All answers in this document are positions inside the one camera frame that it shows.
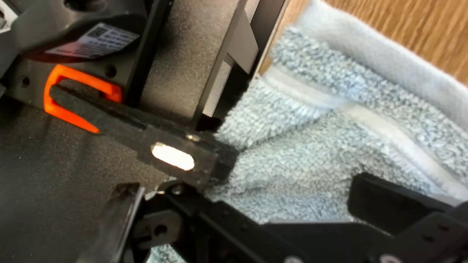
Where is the light blue towel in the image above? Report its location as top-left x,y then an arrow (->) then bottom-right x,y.
145,0 -> 468,263

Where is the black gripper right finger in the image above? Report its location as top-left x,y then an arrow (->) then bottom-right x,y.
348,173 -> 468,231

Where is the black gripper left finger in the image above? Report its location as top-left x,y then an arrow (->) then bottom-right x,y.
159,182 -> 245,236

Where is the black handheld device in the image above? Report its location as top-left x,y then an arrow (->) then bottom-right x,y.
0,0 -> 150,63

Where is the black orange spring clamp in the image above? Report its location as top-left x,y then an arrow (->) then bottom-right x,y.
42,65 -> 240,189

